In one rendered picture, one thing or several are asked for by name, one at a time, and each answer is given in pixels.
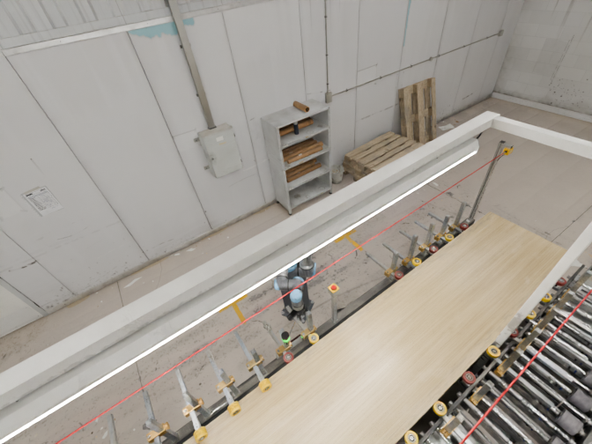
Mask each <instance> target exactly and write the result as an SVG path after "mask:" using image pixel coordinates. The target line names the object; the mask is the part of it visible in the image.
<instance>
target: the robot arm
mask: <svg viewBox="0 0 592 444"><path fill-rule="evenodd" d="M315 270H316V263H314V261H313V260H312V256H311V254H310V255H307V256H306V257H304V258H303V259H301V260H300V262H299V263H295V264H293V265H291V266H290V267H288V268H287V269H285V270H283V271H281V272H279V273H278V274H277V278H275V279H274V287H275V290H279V291H291V290H292V289H294V288H295V287H297V286H298V285H300V284H302V283H304V280H303V278H311V277H312V276H314V275H315ZM301 277H303V278H301ZM303 287H304V284H303V285H301V286H299V287H298V288H296V289H295V290H293V291H292V292H291V294H290V299H291V302H292V308H293V311H292V312H291V313H290V314H289V315H287V319H288V320H289V321H292V319H293V318H294V317H295V316H296V318H297V320H298V321H300V320H301V319H302V318H303V317H304V316H305V314H306V313H305V312H306V311H307V310H306V309H305V304H304V303H303V299H302V296H303ZM302 315H303V316H302Z"/></svg>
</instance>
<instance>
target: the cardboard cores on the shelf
mask: <svg viewBox="0 0 592 444"><path fill-rule="evenodd" d="M313 123H314V121H313V119H312V118H310V117H307V118H304V119H302V120H299V121H298V126H299V129H302V128H304V127H306V126H309V125H311V124H313ZM291 132H294V127H293V123H291V124H288V125H286V126H284V127H282V128H279V135H280V136H283V135H286V134H288V133H291ZM322 146H323V142H322V141H320V142H318V143H317V141H316V140H314V139H313V138H309V139H308V140H305V141H303V142H300V143H298V144H295V145H292V146H290V147H287V148H285V149H283V150H282V153H283V158H284V162H286V161H287V163H288V164H291V163H293V162H295V161H297V160H299V159H303V158H305V157H307V156H309V155H312V154H314V153H316V152H319V151H322ZM316 161H317V160H316V158H314V159H311V160H309V161H307V162H304V163H302V164H299V165H297V166H294V167H292V168H290V169H287V170H285V175H286V181H287V183H289V182H291V181H294V180H296V179H298V178H300V177H301V176H303V175H305V174H308V173H310V172H312V171H314V170H315V169H317V168H319V167H321V166H322V165H321V163H320V162H319V163H317V164H315V162H316Z"/></svg>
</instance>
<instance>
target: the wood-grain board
mask: <svg viewBox="0 0 592 444"><path fill-rule="evenodd" d="M566 252H567V250H566V249H564V248H562V247H560V246H558V245H556V244H554V243H552V242H550V241H548V240H546V239H544V238H542V237H540V236H538V235H536V234H534V233H532V232H530V231H528V230H526V229H524V228H522V227H520V226H518V225H516V224H514V223H512V222H510V221H508V220H506V219H504V218H502V217H500V216H498V215H496V214H494V213H492V212H488V213H487V214H486V215H484V216H483V217H482V218H481V219H480V220H478V221H477V222H476V223H475V224H473V225H472V226H470V227H469V228H468V229H466V230H465V231H464V232H462V233H461V234H459V235H458V236H457V237H455V238H454V239H453V240H451V241H450V242H449V243H448V244H447V245H445V246H444V247H443V248H441V249H440V250H438V251H437V252H436V253H434V254H433V255H432V256H430V257H429V258H428V259H426V260H425V261H424V262H422V263H421V264H420V265H419V266H418V267H416V268H415V269H414V270H412V271H411V272H409V273H408V274H407V275H405V276H404V277H402V278H401V279H400V280H398V281H397V282H396V283H394V284H393V285H392V286H390V287H389V289H387V290H386V291H385V292H383V293H382V294H380V295H379V296H378V297H376V298H375V299H374V300H372V301H371V302H369V303H368V304H367V305H365V306H364V307H362V308H361V309H360V310H359V311H358V312H357V313H355V314H354V315H352V316H351V317H350V318H348V319H347V320H346V321H344V322H343V323H342V324H340V325H339V326H338V327H336V328H335V329H333V330H332V331H331V332H330V333H329V334H328V335H326V336H325V337H323V338H322V339H321V340H319V341H318V342H317V343H315V344H314V345H312V346H311V347H310V348H308V349H307V350H306V351H304V352H303V353H301V354H300V355H299V357H297V358H296V359H294V360H293V361H292V362H290V363H289V364H288V365H286V366H285V367H283V368H282V369H281V370H279V371H278V372H277V373H275V374H274V375H272V376H271V377H270V378H269V381H270V383H271V388H270V389H269V390H268V391H266V392H264V393H263V392H262V391H261V389H260V387H259V386H258V387H257V388H256V389H254V390H253V391H252V392H250V393H249V394H248V395H246V396H245V397H243V398H242V399H241V400H240V401H239V402H238V403H239V405H240V407H241V411H240V412H239V413H238V414H237V415H235V416H233V417H231V416H230V413H229V411H228V410H227V411H225V412H224V413H222V414H221V415H220V416H218V417H217V418H215V419H214V420H213V421H212V422H210V423H209V424H208V425H207V426H206V427H205V428H206V431H207V433H208V436H207V437H206V439H204V440H203V441H201V442H198V443H196V440H195V437H194V435H193V436H192V437H191V438H189V439H188V440H186V441H185V442H184V443H182V444H396V443H397V442H398V441H399V440H400V439H401V438H402V437H403V436H404V435H405V434H406V432H408V431H409V430H410V429H411V427H412V426H413V425H414V424H415V423H416V422H417V421H418V420H419V419H420V418H421V417H422V416H423V415H424V414H425V413H426V412H427V411H428V410H429V409H430V408H431V407H432V406H433V405H434V403H435V402H436V401H437V400H438V399H439V398H440V397H441V396H442V395H443V394H444V393H445V392H446V391H447V390H448V389H449V388H450V387H451V386H452V385H453V384H454V383H455V382H456V381H457V380H458V378H459V377H460V376H461V375H462V374H463V373H464V372H465V371H466V370H467V369H468V368H469V367H470V366H471V365H472V364H473V363H474V362H475V361H476V360H477V359H478V358H479V357H480V356H481V354H482V353H483V352H484V351H485V350H486V349H487V348H488V347H489V346H490V345H491V344H492V343H493V342H494V341H495V340H496V338H497V336H498V335H499V334H500V333H501V331H502V330H503V329H504V328H505V327H506V326H507V325H508V324H509V322H510V321H511V320H512V319H513V317H514V316H515V315H516V313H517V312H518V311H519V310H520V309H521V307H522V306H523V305H524V303H525V302H526V301H527V300H528V299H529V297H530V296H531V295H532V293H533V292H534V291H535V290H536V289H537V287H538V286H540V284H541V283H542V282H543V281H544V279H545V278H546V277H547V276H548V274H549V273H550V272H551V271H552V269H553V268H554V267H555V266H556V264H557V263H558V262H559V260H560V259H561V258H562V257H563V256H564V254H565V253H566Z"/></svg>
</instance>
